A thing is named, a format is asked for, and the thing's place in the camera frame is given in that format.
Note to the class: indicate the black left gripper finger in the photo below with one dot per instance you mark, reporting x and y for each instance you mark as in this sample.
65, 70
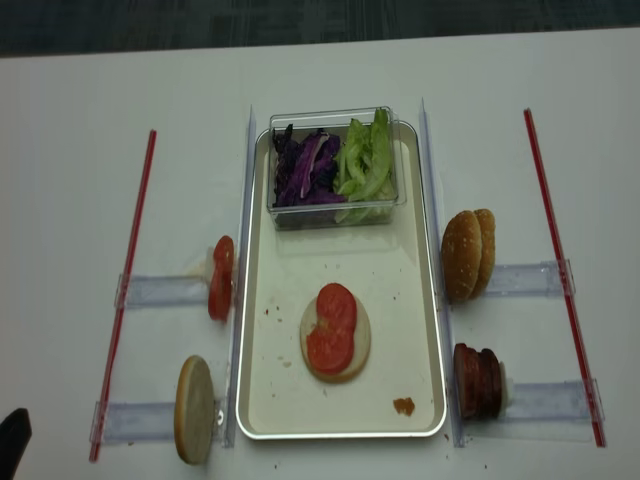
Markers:
15, 434

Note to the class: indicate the red tomato slice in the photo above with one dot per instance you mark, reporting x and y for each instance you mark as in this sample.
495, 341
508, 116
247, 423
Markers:
221, 289
330, 344

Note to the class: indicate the red tomato slice in holder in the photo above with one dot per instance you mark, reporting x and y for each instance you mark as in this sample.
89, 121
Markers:
221, 289

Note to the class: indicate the white tomato pusher block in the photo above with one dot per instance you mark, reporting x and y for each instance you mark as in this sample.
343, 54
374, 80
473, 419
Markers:
208, 266

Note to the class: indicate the green lettuce leaves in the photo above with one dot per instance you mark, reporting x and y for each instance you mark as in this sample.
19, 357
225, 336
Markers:
365, 169

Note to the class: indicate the front brown meat patty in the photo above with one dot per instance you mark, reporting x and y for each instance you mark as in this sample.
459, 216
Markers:
469, 380

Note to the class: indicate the brown meat patty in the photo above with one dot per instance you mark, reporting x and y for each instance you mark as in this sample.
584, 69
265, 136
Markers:
492, 384
469, 380

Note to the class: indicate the rear brown meat patty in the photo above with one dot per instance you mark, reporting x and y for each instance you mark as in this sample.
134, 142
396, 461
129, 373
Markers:
492, 384

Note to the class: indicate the left red strip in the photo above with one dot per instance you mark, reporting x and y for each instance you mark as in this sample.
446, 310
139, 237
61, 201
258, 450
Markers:
119, 313

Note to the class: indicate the red strip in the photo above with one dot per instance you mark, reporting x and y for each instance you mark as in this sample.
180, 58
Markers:
119, 313
597, 421

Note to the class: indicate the upright bun slice left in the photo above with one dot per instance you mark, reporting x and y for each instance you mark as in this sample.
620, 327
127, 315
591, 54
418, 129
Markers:
194, 411

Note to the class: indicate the bottom bun slice on tray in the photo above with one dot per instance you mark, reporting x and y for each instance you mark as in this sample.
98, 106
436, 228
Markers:
362, 344

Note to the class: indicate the white rectangular metal tray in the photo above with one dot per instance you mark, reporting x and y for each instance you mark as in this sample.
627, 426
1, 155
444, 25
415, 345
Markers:
388, 268

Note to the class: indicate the brown food crumb on tray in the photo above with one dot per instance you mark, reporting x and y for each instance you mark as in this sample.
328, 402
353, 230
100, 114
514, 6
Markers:
404, 406

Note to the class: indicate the purple cabbage leaves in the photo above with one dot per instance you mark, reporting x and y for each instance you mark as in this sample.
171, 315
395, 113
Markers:
305, 171

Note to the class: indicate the clear plastic salad container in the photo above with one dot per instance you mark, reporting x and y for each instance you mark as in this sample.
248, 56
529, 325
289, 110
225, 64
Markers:
334, 122

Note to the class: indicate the front burger bun top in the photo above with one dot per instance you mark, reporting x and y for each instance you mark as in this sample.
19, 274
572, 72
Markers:
461, 254

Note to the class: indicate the burger bun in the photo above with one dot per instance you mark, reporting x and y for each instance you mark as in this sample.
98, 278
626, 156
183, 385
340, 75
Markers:
461, 254
487, 225

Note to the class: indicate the white patty pusher block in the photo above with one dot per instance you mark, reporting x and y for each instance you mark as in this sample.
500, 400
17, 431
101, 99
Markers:
506, 389

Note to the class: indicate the rear burger bun top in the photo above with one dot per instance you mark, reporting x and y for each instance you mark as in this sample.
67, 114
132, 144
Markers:
487, 225

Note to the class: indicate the right red strip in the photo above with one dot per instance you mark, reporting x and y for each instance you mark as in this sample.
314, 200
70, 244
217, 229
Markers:
597, 421

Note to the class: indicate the clear left bun holder rail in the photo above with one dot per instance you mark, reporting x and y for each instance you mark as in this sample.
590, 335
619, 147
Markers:
123, 423

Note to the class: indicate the clear bun holder rail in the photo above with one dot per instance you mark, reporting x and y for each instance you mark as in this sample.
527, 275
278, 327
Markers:
544, 279
123, 423

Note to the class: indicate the clear tomato holder rail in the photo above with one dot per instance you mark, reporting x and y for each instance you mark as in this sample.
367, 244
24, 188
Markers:
137, 291

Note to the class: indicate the left clear long rail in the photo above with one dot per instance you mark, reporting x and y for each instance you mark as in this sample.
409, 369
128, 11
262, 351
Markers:
242, 250

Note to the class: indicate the clear right bun holder rail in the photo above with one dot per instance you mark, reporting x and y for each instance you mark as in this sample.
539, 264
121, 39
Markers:
544, 279

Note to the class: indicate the clear patty holder rail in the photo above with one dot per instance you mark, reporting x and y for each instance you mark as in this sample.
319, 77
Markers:
550, 402

